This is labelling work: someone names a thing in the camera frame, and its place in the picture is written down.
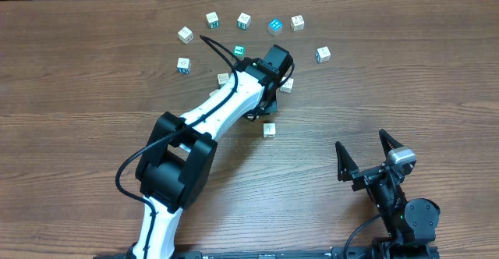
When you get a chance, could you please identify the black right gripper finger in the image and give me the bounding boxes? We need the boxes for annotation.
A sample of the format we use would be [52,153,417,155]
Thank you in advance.
[335,141,359,182]
[379,129,403,158]

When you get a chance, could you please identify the wooden block yellow side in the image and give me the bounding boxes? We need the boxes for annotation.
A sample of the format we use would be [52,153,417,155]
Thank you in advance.
[279,78,294,93]

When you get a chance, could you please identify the wooden block green bottom side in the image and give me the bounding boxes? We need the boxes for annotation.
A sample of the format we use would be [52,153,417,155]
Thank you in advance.
[209,89,219,97]

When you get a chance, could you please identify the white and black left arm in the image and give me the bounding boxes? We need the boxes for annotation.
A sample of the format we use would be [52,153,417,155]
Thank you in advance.
[126,44,294,258]

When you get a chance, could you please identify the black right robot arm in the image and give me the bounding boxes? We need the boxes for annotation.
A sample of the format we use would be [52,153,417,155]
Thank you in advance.
[331,129,441,259]

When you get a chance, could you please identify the blue top wooden block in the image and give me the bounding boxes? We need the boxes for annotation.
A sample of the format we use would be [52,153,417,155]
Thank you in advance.
[267,19,283,36]

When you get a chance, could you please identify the green top block letter L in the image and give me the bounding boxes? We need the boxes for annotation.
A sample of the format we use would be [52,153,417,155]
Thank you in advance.
[233,45,246,58]

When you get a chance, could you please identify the wooden block black drawing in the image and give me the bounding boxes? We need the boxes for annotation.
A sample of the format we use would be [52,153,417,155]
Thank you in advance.
[291,15,305,32]

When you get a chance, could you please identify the wooden block blue side right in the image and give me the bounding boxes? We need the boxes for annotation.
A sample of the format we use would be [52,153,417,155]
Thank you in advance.
[315,46,331,63]

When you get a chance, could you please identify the wooden block blue side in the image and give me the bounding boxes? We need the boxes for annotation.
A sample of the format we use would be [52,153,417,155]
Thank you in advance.
[315,46,331,63]
[177,58,192,74]

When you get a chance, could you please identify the wooden block teal side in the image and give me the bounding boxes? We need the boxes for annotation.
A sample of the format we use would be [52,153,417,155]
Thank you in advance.
[237,12,251,30]

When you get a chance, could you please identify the wooden block green letter side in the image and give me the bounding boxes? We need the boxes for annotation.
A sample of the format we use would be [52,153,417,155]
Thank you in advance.
[206,12,220,29]

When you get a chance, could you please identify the wooden block blue side left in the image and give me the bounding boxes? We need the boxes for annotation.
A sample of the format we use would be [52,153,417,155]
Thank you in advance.
[177,58,192,74]

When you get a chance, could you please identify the plain wooden block far left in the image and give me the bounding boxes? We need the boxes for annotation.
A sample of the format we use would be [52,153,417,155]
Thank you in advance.
[178,27,193,44]

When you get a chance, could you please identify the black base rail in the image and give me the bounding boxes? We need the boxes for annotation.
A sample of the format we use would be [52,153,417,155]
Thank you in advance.
[93,245,441,259]

